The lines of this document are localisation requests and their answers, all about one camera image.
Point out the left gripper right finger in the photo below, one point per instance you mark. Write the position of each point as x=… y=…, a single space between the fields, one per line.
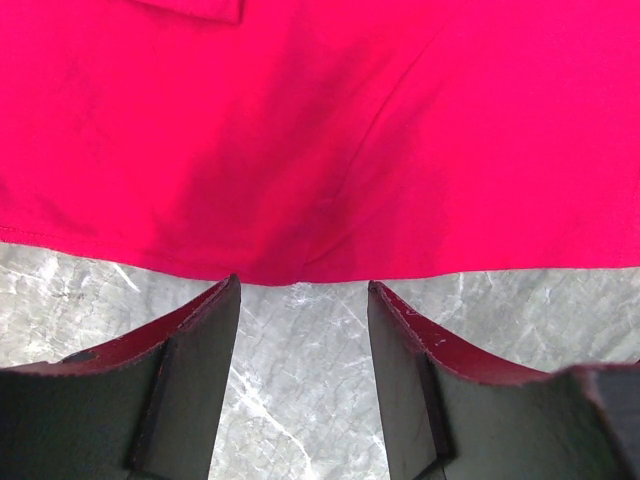
x=450 y=410

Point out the crimson red t shirt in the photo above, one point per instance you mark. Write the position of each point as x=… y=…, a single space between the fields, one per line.
x=323 y=141

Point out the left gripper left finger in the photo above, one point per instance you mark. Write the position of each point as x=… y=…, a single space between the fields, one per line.
x=146 y=405

